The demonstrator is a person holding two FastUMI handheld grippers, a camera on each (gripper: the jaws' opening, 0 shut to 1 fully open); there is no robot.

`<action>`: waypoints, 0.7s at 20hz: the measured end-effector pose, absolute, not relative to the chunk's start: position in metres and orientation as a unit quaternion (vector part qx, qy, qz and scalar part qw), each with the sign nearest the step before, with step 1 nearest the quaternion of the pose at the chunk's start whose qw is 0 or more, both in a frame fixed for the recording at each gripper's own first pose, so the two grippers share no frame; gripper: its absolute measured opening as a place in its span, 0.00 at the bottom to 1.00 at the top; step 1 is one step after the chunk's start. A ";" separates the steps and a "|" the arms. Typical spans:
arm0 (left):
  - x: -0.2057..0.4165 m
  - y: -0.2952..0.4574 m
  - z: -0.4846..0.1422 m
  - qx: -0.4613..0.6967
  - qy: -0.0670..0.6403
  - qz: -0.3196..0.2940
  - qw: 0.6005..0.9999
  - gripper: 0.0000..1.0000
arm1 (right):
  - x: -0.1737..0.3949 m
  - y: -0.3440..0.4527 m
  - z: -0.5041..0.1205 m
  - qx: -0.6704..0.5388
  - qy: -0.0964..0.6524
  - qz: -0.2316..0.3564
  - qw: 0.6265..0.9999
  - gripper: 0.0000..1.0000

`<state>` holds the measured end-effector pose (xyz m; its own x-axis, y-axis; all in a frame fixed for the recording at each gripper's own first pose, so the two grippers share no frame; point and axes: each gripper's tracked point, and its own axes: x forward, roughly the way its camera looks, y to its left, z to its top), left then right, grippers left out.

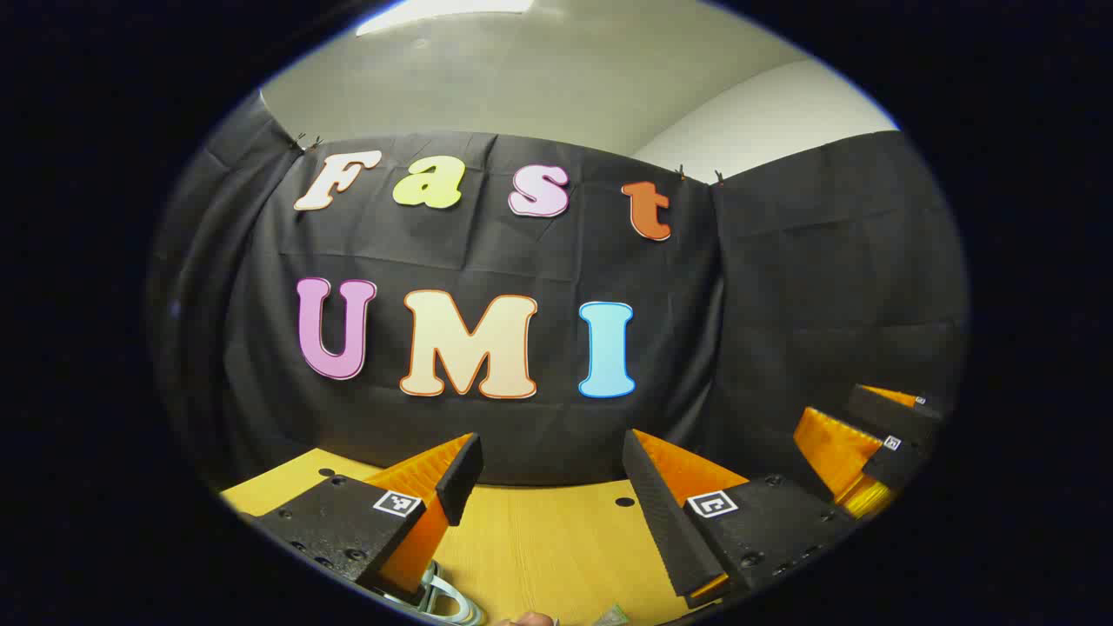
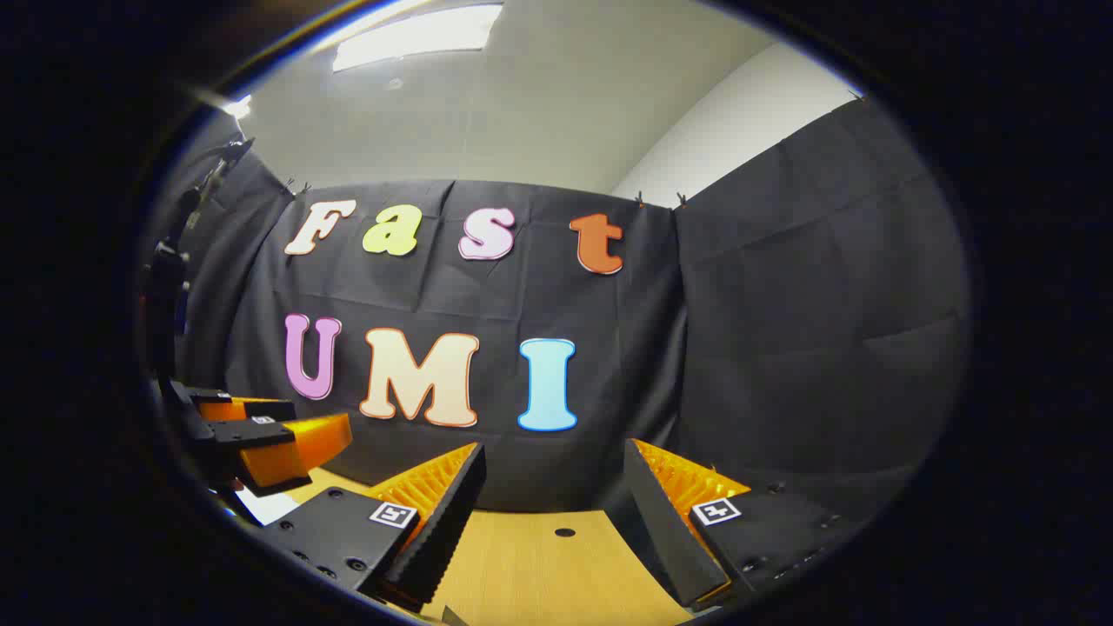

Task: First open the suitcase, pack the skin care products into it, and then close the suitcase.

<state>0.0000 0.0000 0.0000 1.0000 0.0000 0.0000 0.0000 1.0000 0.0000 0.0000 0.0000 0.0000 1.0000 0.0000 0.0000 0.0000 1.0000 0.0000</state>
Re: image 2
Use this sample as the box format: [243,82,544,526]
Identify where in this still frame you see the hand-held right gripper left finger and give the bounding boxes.
[257,442,488,614]

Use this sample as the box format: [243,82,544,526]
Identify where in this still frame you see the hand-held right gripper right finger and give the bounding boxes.
[604,437,879,609]

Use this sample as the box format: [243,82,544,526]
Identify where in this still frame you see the pale blue suitcase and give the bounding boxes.
[235,487,301,525]

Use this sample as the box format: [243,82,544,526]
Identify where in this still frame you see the black backdrop cloth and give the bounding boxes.
[143,96,973,531]

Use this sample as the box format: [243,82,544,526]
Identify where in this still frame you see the ceiling light panel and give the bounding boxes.
[330,3,505,73]

